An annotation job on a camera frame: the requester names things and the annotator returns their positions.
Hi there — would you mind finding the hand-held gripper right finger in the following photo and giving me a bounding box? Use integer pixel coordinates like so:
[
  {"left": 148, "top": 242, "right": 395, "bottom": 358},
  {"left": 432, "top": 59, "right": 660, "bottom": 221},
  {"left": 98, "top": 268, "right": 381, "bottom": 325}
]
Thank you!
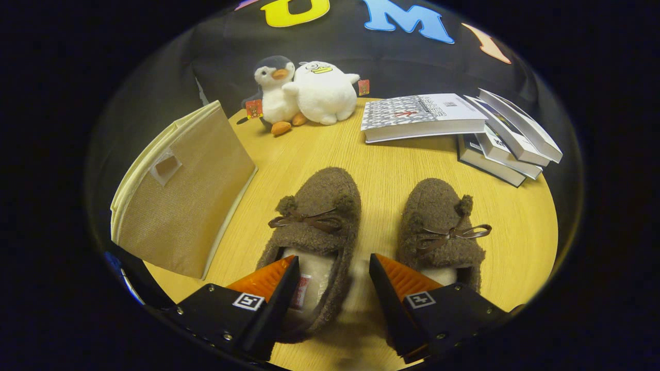
[{"left": 369, "top": 252, "right": 511, "bottom": 364}]

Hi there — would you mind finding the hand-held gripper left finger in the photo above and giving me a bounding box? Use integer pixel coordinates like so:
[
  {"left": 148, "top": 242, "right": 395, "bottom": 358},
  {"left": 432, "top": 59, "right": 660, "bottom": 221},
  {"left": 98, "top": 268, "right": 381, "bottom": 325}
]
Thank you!
[{"left": 164, "top": 255, "right": 301, "bottom": 362}]

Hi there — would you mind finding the brown fuzzy shoe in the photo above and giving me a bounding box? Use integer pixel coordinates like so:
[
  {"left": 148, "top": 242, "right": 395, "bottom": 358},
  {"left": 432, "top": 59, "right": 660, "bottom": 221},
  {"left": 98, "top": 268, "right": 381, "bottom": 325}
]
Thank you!
[
  {"left": 255, "top": 166, "right": 362, "bottom": 344},
  {"left": 396, "top": 178, "right": 493, "bottom": 294}
]

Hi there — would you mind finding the beige fabric storage box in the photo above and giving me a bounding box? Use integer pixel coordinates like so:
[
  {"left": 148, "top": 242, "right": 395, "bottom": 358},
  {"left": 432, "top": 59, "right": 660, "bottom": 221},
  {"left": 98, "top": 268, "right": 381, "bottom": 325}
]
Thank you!
[{"left": 110, "top": 100, "right": 258, "bottom": 280}]

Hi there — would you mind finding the blue and white object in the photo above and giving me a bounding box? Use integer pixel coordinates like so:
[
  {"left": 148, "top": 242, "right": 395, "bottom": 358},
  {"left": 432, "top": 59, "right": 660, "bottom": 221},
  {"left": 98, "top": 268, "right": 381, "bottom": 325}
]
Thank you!
[{"left": 103, "top": 251, "right": 146, "bottom": 306}]

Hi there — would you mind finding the thin white book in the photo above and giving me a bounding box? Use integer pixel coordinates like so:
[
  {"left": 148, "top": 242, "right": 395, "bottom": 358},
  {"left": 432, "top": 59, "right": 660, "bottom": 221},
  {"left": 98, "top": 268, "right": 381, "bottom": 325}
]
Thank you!
[{"left": 474, "top": 125, "right": 543, "bottom": 180}]

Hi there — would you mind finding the grey patterned cover book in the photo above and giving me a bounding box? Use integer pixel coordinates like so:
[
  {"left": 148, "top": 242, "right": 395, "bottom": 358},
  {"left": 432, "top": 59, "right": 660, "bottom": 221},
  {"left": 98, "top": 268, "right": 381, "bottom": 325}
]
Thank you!
[{"left": 360, "top": 93, "right": 488, "bottom": 144}]

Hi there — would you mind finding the white book blue cover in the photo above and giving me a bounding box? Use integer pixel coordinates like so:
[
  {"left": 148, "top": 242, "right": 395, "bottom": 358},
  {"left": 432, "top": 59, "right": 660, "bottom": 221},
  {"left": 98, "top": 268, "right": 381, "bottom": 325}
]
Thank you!
[{"left": 463, "top": 95, "right": 551, "bottom": 167}]

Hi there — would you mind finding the grey penguin plush toy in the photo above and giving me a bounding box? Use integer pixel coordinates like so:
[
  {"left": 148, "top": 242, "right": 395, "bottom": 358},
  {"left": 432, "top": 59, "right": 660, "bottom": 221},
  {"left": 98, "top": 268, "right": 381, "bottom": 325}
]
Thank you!
[{"left": 242, "top": 55, "right": 309, "bottom": 136}]

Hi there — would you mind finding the white duck plush toy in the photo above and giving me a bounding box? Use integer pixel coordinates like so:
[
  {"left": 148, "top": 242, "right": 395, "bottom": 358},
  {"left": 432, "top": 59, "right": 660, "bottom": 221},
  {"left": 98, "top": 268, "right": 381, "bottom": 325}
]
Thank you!
[{"left": 283, "top": 61, "right": 371, "bottom": 126}]

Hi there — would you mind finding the white book dark photo cover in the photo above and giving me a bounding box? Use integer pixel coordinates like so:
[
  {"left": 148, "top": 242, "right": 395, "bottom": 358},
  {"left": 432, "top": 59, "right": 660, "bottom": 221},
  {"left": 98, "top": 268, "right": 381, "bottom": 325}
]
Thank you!
[{"left": 478, "top": 88, "right": 564, "bottom": 164}]

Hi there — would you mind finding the black backdrop cloth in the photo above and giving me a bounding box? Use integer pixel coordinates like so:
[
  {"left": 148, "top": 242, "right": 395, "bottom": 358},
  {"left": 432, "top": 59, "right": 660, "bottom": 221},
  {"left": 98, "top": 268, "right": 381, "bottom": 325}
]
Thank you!
[{"left": 90, "top": 0, "right": 581, "bottom": 248}]

